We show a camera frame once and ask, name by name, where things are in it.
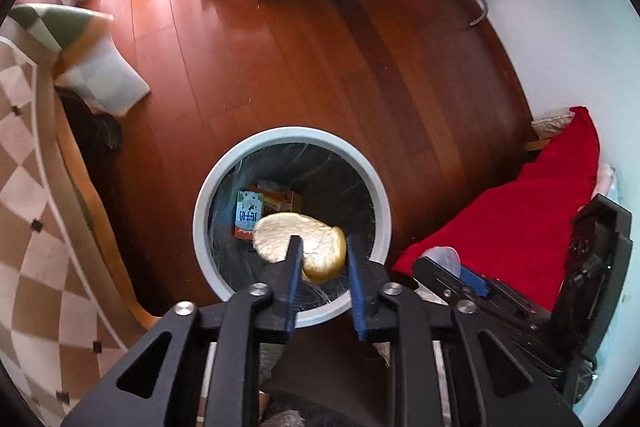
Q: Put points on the white round plastic lid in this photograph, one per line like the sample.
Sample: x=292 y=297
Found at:
x=442 y=257

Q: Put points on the yellow paper cake wrapper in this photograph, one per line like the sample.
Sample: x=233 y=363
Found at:
x=300 y=242

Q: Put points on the blue white milk carton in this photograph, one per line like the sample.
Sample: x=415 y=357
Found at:
x=247 y=217

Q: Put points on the grey round trash bin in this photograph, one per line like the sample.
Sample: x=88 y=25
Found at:
x=215 y=207

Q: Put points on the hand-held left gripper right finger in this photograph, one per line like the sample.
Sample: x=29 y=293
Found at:
x=356 y=292

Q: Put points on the beige pillow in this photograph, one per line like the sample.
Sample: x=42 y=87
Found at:
x=550 y=124

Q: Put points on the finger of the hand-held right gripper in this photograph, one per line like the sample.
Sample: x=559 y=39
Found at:
x=535 y=349
x=472 y=282

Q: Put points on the red blanket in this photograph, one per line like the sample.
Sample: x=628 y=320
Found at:
x=525 y=217

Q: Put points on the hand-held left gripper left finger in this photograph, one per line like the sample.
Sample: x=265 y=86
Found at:
x=295 y=287

